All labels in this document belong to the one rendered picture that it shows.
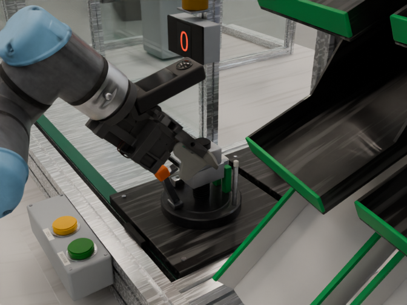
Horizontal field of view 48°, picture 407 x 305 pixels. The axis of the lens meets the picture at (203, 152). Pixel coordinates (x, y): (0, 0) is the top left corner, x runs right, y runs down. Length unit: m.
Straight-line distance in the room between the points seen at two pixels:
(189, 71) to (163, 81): 0.04
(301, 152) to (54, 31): 0.30
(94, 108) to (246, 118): 0.85
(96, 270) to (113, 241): 0.05
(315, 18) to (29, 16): 0.31
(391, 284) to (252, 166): 0.47
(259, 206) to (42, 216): 0.38
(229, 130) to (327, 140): 0.83
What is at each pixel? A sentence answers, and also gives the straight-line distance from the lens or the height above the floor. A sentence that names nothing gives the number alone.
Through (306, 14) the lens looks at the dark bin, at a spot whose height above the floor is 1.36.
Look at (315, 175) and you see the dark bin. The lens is 0.47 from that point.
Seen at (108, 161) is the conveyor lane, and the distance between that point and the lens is 1.07.
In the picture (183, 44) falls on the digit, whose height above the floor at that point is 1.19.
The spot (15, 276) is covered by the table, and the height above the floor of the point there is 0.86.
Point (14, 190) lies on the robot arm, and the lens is 0.46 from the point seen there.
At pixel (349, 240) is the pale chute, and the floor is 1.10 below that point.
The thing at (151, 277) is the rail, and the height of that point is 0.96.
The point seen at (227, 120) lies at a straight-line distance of 1.38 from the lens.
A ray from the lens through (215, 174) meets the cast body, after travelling 0.77.
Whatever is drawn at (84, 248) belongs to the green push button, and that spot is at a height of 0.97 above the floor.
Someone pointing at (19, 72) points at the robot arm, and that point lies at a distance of 0.57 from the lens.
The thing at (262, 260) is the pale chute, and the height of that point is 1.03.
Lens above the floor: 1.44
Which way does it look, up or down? 29 degrees down
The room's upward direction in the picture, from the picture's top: straight up
